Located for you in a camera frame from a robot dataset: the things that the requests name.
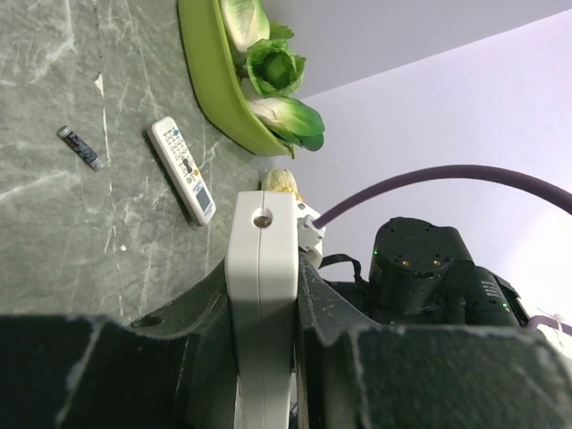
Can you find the green toy lettuce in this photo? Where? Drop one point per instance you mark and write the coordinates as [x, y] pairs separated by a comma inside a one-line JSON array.
[[272, 67]]

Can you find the plain white remote control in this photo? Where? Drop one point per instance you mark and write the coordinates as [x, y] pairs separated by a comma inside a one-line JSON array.
[[261, 270]]

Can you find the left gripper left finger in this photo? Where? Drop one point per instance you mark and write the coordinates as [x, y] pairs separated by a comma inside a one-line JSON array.
[[172, 368]]

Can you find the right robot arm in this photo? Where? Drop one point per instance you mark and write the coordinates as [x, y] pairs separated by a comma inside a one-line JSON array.
[[424, 274]]

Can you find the large green toy cabbage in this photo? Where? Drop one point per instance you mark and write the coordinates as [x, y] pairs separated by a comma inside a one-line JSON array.
[[246, 22]]

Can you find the yellow toy cabbage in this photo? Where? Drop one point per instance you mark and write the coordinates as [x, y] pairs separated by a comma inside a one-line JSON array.
[[281, 180]]

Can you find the white remote with buttons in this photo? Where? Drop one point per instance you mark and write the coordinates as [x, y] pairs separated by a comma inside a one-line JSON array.
[[172, 149]]

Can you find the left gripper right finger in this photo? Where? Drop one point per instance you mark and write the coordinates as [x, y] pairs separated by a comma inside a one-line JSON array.
[[355, 373]]

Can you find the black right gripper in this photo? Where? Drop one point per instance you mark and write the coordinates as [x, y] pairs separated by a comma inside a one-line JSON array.
[[357, 292]]

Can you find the green toy bok choy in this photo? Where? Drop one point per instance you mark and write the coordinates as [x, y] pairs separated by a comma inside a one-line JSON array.
[[290, 120]]

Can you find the green plastic basket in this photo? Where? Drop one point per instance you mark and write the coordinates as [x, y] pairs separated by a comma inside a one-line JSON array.
[[215, 82]]

